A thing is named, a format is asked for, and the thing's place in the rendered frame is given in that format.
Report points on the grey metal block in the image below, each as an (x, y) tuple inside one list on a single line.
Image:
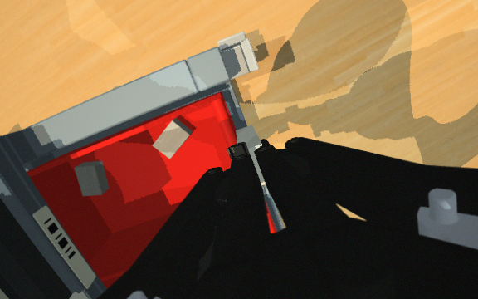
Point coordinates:
[(92, 178)]

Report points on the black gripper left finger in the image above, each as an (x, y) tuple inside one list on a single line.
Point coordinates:
[(181, 251)]

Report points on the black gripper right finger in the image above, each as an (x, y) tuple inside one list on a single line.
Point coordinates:
[(439, 202)]

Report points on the black tool case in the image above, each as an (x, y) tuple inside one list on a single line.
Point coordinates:
[(24, 272)]

